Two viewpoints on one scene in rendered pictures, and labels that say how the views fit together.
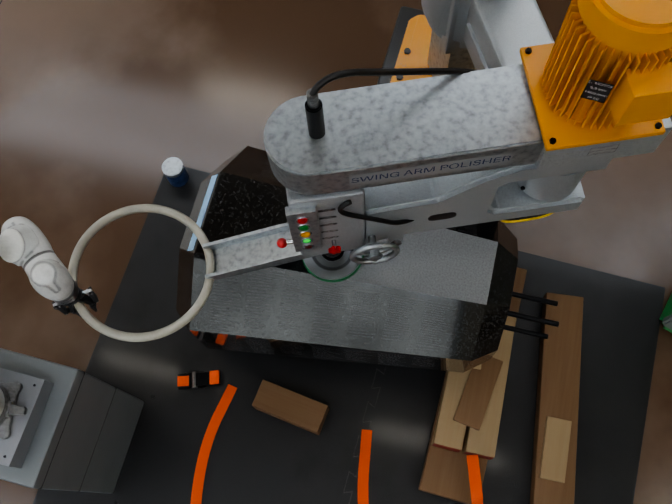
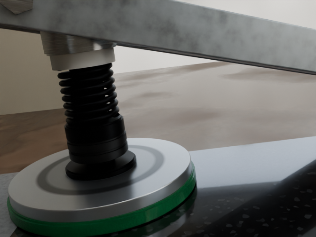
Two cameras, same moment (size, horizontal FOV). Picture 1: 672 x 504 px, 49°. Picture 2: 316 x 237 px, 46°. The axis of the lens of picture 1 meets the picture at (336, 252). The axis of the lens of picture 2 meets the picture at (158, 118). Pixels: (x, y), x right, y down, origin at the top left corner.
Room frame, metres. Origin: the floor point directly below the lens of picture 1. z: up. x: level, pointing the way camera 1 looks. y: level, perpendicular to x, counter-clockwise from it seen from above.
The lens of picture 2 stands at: (1.28, -0.03, 0.98)
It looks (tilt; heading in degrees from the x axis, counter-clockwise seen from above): 14 degrees down; 164
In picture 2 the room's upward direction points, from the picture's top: 7 degrees counter-clockwise
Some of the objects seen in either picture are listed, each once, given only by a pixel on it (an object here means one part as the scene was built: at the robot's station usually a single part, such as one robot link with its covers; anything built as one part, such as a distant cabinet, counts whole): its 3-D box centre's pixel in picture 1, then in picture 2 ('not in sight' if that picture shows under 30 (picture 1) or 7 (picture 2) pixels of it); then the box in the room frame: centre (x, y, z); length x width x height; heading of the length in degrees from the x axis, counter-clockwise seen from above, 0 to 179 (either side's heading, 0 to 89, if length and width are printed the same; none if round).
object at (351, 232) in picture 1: (352, 191); not in sight; (0.86, -0.07, 1.30); 0.36 x 0.22 x 0.45; 92
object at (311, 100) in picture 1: (314, 113); not in sight; (0.86, 0.01, 1.76); 0.04 x 0.04 x 0.17
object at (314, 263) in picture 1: (332, 250); (102, 170); (0.86, 0.01, 0.82); 0.21 x 0.21 x 0.01
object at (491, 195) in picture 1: (460, 182); not in sight; (0.86, -0.38, 1.28); 0.74 x 0.23 x 0.49; 92
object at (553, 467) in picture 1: (555, 449); not in sight; (0.15, -0.80, 0.10); 0.25 x 0.10 x 0.01; 161
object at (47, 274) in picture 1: (48, 276); not in sight; (0.76, 0.87, 1.16); 0.13 x 0.11 x 0.16; 31
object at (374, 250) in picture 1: (372, 242); not in sight; (0.74, -0.11, 1.18); 0.15 x 0.10 x 0.15; 92
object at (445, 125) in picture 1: (457, 127); not in sight; (0.87, -0.34, 1.60); 0.96 x 0.25 x 0.17; 92
